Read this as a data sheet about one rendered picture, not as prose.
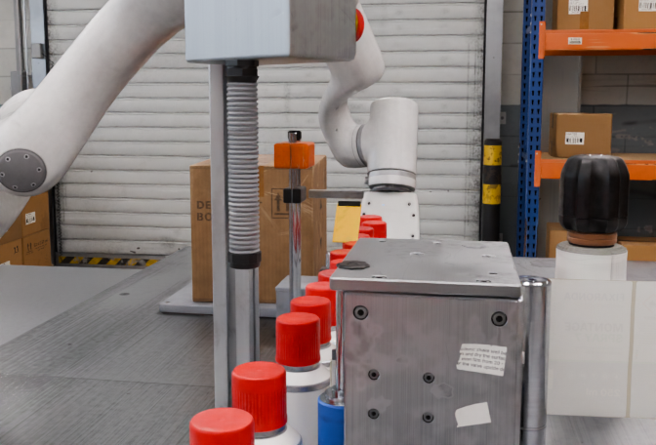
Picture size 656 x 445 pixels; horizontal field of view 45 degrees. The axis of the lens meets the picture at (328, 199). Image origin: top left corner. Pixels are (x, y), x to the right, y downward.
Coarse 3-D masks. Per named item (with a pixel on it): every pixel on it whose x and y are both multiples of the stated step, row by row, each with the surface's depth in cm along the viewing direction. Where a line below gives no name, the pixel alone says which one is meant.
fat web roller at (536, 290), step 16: (528, 288) 77; (544, 288) 77; (528, 304) 78; (544, 304) 78; (528, 320) 78; (544, 320) 78; (528, 336) 78; (544, 336) 78; (528, 352) 78; (544, 352) 78; (528, 368) 78; (544, 368) 79; (528, 384) 78; (544, 384) 79; (528, 400) 79; (544, 400) 79; (528, 416) 79; (544, 416) 79; (528, 432) 79; (544, 432) 80
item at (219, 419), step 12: (216, 408) 42; (228, 408) 42; (192, 420) 40; (204, 420) 40; (216, 420) 40; (228, 420) 40; (240, 420) 40; (252, 420) 40; (192, 432) 39; (204, 432) 39; (216, 432) 39; (228, 432) 39; (240, 432) 39; (252, 432) 40; (192, 444) 40; (204, 444) 39; (216, 444) 39; (228, 444) 39; (240, 444) 39; (252, 444) 40
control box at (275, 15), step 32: (192, 0) 84; (224, 0) 80; (256, 0) 77; (288, 0) 74; (320, 0) 76; (352, 0) 80; (192, 32) 84; (224, 32) 81; (256, 32) 77; (288, 32) 74; (320, 32) 77; (352, 32) 80
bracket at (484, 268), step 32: (352, 256) 52; (384, 256) 52; (416, 256) 52; (448, 256) 52; (480, 256) 52; (352, 288) 46; (384, 288) 45; (416, 288) 45; (448, 288) 45; (480, 288) 44; (512, 288) 44
